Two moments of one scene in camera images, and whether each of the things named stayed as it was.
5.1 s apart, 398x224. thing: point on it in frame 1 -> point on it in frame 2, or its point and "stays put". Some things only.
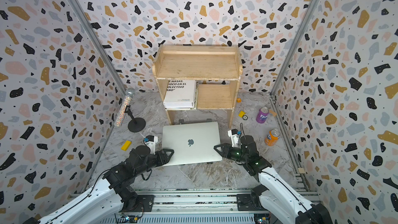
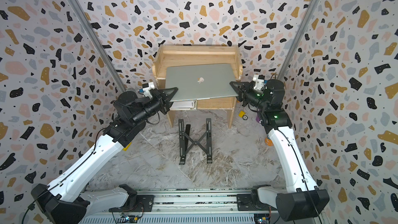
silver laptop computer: x=192 y=143 -> x=200 y=82
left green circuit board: x=129 y=219 stays put
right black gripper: x=227 y=150 -> x=242 y=94
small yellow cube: x=241 y=113 stays put
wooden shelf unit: x=217 y=69 stays put
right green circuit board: x=261 y=218 stays put
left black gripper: x=165 y=159 -> x=163 y=100
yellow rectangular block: x=126 y=145 stays put
